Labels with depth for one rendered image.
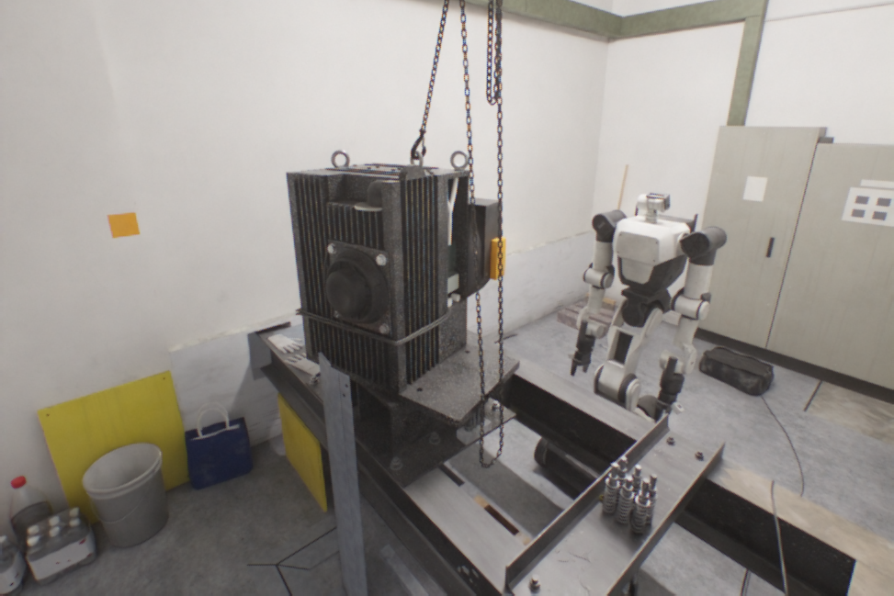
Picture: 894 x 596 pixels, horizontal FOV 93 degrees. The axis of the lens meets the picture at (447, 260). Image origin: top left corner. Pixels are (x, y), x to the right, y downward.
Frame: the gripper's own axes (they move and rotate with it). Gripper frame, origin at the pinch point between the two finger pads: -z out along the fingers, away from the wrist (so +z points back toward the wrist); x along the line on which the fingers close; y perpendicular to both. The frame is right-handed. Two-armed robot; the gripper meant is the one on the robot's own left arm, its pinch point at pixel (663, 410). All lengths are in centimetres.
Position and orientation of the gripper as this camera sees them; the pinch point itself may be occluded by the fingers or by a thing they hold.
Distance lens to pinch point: 220.4
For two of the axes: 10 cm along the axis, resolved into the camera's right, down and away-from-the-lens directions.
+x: -7.8, -0.1, -6.3
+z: 1.6, -9.7, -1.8
